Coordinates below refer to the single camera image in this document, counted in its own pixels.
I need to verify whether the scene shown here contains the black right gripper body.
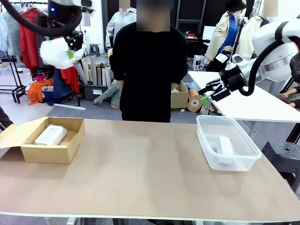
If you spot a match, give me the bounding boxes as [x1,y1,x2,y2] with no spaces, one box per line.
[218,67,248,91]

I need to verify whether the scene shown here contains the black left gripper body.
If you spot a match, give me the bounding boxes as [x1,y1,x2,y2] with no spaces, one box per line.
[66,31,84,52]

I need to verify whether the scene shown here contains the bubble clock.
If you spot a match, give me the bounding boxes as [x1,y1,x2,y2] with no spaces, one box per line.
[33,124,68,146]
[39,37,85,70]

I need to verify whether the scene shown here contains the white unwrapped clock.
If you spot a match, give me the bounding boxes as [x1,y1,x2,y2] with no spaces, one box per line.
[215,135,235,165]

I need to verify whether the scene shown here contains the grey paper roll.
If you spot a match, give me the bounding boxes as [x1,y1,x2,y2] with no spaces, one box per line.
[72,61,89,85]
[90,55,98,85]

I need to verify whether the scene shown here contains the red long dress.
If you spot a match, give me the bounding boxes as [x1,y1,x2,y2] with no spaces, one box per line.
[60,67,80,92]

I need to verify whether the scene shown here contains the white computer case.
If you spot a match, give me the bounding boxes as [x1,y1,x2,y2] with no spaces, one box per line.
[193,55,206,71]

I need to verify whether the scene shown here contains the brown cardboard spool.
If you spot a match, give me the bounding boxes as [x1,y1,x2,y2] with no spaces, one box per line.
[187,93,204,113]

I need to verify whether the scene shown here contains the dark blue cloth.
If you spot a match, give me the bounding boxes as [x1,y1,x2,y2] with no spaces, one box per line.
[43,67,72,106]

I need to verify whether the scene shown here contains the brown paper roll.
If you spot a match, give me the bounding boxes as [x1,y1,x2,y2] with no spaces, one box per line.
[97,63,103,86]

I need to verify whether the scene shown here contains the small brown cardboard box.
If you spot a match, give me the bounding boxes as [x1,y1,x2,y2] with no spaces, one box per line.
[170,82,189,111]

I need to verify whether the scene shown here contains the red shirt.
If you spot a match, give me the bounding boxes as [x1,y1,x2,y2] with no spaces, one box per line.
[18,9,42,69]

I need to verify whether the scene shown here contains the grey plastic bin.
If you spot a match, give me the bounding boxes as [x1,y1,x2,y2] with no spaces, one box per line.
[83,83,113,101]

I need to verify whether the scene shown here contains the mannequin beige coat blue shirt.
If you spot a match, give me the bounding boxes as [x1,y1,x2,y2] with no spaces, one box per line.
[204,0,247,71]

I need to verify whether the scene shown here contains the black stand pole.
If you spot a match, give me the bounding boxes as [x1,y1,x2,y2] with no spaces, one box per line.
[232,17,248,57]

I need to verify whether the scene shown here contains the mannequin in grey hoodie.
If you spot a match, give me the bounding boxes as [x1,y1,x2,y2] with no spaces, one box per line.
[105,0,138,50]

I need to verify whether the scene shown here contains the white monitor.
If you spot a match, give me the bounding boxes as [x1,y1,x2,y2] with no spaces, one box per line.
[202,25,219,41]

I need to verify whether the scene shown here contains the mannequin beige coat navy top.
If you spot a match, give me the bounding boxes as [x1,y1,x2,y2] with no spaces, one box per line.
[236,0,270,61]

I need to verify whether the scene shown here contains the white metal bar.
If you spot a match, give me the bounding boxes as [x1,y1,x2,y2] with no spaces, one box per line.
[53,103,86,111]

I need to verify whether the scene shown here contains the lying mannequin grey trousers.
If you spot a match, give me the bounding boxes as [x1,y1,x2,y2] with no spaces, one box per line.
[93,79,122,110]

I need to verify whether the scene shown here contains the orange cloth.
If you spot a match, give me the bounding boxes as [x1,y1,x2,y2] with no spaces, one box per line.
[27,79,54,105]

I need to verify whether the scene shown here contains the bare lying mannequin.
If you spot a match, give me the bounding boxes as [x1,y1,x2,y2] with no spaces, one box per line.
[278,85,300,108]

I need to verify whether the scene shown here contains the pale grey hanging garment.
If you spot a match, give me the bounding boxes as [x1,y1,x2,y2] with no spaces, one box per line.
[0,10,22,57]

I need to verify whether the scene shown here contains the person in black sweater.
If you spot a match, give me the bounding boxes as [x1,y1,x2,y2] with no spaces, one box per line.
[109,0,188,123]

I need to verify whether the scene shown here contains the clear plastic container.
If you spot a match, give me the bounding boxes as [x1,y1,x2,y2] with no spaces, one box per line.
[195,114,262,172]

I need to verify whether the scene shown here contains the black metal shelf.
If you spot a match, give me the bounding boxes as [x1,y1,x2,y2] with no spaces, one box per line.
[175,0,207,36]

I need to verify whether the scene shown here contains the black plastic stool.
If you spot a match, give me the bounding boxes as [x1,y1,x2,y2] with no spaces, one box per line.
[261,140,300,188]

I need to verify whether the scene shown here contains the black rounded object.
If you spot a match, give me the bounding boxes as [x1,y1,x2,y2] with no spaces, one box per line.
[0,105,14,129]

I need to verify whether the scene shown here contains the open cardboard box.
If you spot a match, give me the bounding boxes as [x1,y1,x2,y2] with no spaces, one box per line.
[0,116,86,164]

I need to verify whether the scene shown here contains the right arm black hose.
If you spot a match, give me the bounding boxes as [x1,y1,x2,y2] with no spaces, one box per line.
[238,21,290,97]

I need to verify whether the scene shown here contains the arm black hose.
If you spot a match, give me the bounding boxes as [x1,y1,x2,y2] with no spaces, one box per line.
[238,21,290,97]
[0,0,83,37]

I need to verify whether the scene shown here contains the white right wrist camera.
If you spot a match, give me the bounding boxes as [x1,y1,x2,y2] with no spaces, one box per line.
[215,53,235,71]

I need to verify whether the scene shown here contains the left arm black hose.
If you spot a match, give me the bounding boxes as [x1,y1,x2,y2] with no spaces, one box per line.
[0,0,83,37]

